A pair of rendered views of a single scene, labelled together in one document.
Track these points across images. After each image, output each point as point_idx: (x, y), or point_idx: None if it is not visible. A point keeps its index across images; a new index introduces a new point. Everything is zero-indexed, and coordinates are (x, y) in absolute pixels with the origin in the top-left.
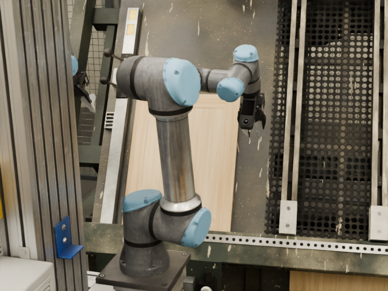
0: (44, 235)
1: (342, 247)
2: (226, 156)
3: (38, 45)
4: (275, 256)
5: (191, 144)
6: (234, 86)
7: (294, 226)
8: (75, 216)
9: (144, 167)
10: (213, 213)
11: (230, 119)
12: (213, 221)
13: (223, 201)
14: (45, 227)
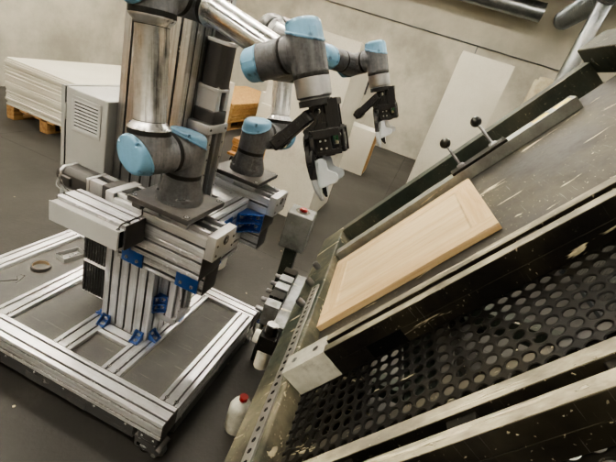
0: (128, 93)
1: (248, 449)
2: (403, 269)
3: None
4: (270, 374)
5: (416, 240)
6: (243, 51)
7: (291, 367)
8: (167, 113)
9: (388, 236)
10: (338, 304)
11: (455, 240)
12: (330, 308)
13: (350, 302)
14: (131, 89)
